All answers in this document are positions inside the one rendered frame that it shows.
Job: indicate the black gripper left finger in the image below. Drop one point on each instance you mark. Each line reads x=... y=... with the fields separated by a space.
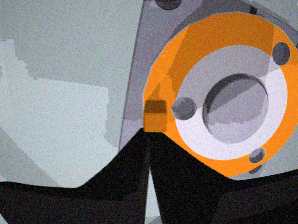
x=116 y=195

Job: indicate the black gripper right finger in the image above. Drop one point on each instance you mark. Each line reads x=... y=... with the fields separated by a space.
x=190 y=192

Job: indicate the orange round plate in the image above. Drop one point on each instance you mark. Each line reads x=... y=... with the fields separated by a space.
x=195 y=59

